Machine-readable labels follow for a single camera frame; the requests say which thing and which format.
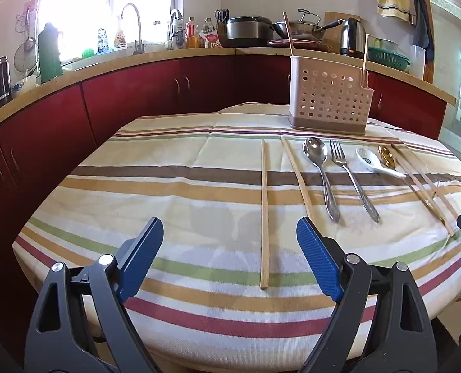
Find dark insulated bottle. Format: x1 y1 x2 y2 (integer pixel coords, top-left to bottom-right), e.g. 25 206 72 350
0 56 14 108

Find gold metal spoon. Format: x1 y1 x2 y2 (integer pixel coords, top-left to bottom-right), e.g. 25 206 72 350
377 145 446 224

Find blue label detergent bottle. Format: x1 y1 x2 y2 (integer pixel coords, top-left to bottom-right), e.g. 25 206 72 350
97 28 111 54

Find metal sink faucet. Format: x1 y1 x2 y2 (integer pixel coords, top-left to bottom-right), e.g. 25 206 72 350
120 3 146 56

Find knife block with scissors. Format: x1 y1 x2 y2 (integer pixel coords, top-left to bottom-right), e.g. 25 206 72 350
215 9 230 47

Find wooden kitchen counter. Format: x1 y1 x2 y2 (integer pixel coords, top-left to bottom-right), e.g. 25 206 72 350
0 47 457 133

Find bowl in basket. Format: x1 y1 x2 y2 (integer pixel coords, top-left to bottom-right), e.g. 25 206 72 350
372 38 400 53

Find dark rice cooker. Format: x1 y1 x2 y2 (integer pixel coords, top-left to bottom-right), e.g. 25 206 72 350
226 16 274 47

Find white plastic cup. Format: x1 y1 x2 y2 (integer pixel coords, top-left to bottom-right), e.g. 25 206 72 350
409 44 426 79

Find kitchen window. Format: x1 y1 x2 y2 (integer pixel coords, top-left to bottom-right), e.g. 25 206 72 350
40 0 177 61

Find hanging metal strainer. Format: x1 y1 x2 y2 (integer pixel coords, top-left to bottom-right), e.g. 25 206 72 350
14 37 37 74

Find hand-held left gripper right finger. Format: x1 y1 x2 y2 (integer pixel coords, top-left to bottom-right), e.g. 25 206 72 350
296 215 439 373

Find red kitchen cabinets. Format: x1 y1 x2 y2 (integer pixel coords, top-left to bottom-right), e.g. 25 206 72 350
0 52 449 343

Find white patterned bowl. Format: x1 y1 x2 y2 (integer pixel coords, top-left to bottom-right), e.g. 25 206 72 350
11 75 37 98

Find silver metal fork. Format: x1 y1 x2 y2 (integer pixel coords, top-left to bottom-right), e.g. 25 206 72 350
329 139 381 224

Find metal wok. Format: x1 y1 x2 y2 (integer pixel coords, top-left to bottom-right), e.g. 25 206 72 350
272 9 345 41

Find dark hanging apron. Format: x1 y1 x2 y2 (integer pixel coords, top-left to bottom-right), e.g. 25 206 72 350
412 0 435 63

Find silver metal spoon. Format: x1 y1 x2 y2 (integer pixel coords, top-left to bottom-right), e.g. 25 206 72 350
302 137 342 223

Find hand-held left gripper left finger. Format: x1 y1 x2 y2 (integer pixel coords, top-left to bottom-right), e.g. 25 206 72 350
24 217 164 373

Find steel electric kettle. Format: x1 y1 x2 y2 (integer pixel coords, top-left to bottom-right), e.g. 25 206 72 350
339 18 367 57

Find green plastic basket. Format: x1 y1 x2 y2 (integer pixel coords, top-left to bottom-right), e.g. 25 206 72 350
368 46 410 72

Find beige perforated utensil holder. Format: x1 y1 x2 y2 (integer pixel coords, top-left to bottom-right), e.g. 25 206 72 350
287 55 375 136

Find white pump bottle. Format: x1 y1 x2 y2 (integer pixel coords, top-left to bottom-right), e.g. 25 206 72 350
169 9 185 49

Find red induction stove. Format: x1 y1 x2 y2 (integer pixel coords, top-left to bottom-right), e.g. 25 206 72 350
267 39 332 52

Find striped tablecloth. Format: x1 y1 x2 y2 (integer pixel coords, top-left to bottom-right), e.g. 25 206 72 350
12 103 461 362

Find red white seasoning packet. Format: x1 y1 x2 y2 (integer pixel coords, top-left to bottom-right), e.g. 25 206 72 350
199 30 221 48

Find orange label detergent bottle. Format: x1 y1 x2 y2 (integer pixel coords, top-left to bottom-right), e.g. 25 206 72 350
113 21 128 49

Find red label oil bottle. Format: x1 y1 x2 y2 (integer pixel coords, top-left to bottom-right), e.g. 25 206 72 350
186 16 200 48

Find white ceramic spoon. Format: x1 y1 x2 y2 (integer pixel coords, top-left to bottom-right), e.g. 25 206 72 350
355 147 408 179

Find green thermos jug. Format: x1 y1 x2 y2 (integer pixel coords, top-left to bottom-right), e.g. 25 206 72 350
37 22 63 84

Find wooden cutting board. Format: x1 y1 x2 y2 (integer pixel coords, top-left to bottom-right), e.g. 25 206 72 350
324 12 361 51

